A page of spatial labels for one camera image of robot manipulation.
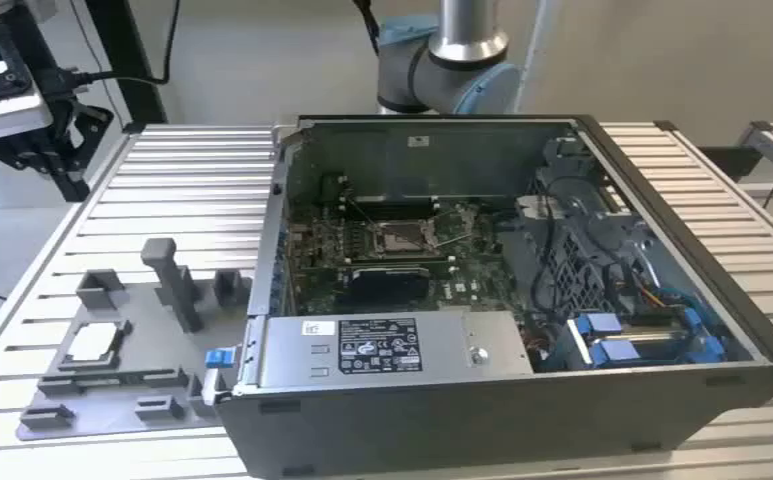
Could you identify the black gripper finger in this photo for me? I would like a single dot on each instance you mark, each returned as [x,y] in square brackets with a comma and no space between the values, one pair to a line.
[79,175]
[12,157]

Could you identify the black RAM slot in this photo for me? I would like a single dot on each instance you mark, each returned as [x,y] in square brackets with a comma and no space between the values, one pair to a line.
[393,210]
[395,261]
[393,202]
[395,253]

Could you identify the black box beside table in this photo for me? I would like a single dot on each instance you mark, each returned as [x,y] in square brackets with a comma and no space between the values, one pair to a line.
[726,160]

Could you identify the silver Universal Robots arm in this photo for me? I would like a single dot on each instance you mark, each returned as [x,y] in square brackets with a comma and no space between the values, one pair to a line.
[466,30]

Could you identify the grey parts rack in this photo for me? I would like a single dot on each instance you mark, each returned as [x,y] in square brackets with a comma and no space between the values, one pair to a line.
[146,320]

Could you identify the silver power supply unit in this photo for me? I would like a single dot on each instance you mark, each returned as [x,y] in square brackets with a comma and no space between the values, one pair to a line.
[293,350]

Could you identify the hard disk in blue carrier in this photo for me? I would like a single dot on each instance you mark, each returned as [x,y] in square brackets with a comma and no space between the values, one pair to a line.
[218,357]

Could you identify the black frame post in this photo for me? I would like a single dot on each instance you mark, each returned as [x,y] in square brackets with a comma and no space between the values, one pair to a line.
[135,60]

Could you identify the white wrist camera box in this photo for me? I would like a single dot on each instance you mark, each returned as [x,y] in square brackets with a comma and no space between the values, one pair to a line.
[6,115]

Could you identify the blue disk bay carrier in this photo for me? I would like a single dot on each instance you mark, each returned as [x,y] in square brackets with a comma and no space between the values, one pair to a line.
[616,352]
[602,324]

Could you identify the metal disk bay cage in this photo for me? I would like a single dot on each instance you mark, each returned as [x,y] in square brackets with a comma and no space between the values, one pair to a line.
[580,240]

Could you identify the RAM slot with white clips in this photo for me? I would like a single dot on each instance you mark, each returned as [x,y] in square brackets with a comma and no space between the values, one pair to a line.
[393,206]
[395,265]
[393,198]
[395,257]

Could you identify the open grey PC case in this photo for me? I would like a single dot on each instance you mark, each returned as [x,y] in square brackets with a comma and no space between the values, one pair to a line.
[493,430]

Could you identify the silver CPU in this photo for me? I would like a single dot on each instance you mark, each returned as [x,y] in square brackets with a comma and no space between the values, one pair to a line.
[93,341]

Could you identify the green motherboard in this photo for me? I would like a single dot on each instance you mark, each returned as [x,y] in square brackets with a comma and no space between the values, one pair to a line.
[486,280]

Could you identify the CPU socket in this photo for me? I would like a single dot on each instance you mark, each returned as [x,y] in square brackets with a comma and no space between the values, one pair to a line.
[405,239]

